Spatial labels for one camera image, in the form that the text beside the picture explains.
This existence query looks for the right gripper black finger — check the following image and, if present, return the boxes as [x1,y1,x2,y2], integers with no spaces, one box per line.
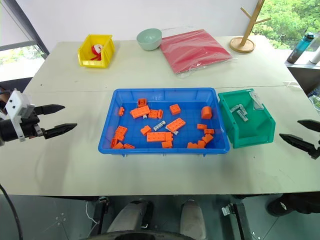
[297,119,320,133]
[279,133,320,157]

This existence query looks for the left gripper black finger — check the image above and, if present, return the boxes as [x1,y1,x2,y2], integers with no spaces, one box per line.
[40,122,78,141]
[34,104,67,117]

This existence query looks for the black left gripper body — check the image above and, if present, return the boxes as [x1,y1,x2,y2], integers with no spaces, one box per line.
[20,106,46,140]

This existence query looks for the green plastic bin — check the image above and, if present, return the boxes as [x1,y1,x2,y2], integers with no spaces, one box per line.
[217,88,277,149]

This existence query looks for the clear plastic packet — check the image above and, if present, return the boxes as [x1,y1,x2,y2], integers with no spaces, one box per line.
[306,86,320,112]

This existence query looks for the blue plastic tray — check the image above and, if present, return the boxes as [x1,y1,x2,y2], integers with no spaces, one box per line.
[97,87,230,158]

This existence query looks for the black shoe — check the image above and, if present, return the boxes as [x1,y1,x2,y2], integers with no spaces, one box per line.
[266,193,320,217]

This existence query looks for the clear plastic label holder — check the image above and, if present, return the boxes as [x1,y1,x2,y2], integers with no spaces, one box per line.
[250,91,266,111]

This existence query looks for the grey bricks in green bin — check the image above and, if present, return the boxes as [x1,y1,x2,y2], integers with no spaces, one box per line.
[236,109,250,123]

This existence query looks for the yellow plastic bin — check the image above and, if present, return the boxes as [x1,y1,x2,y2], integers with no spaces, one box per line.
[77,34,116,69]

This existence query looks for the red and white toy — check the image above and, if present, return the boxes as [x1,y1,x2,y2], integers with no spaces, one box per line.
[89,44,104,61]

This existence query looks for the dark blue water bottle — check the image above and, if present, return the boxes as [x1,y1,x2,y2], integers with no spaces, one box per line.
[286,28,315,64]

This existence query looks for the long orange block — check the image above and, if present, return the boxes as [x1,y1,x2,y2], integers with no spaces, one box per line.
[146,131,174,143]
[165,117,187,133]
[129,105,151,120]

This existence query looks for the black table leg with caster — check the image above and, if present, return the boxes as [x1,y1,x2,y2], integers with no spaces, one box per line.
[220,202,252,240]
[92,196,111,236]

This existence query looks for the rounded orange block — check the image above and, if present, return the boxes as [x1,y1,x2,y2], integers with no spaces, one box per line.
[201,106,213,120]

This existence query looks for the wooden mug tree stand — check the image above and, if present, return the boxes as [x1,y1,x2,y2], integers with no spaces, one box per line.
[229,0,272,54]

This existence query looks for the grey rounded leg shape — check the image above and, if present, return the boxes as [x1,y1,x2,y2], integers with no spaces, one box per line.
[106,199,154,236]
[179,198,208,240]

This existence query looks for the pale green bowl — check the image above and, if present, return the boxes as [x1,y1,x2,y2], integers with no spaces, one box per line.
[136,28,163,52]

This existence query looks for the red cloth in bag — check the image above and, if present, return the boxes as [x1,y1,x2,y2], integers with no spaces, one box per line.
[159,26,239,79]

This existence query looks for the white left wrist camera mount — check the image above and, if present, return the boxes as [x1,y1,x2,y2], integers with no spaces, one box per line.
[4,89,35,143]

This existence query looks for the dark window frame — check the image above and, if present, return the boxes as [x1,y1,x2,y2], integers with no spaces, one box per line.
[0,0,50,61]

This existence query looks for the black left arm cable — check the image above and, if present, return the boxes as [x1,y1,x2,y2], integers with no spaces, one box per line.
[0,183,24,240]

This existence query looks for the thin white floor cable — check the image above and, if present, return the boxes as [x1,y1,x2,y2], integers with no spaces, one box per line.
[85,199,101,237]

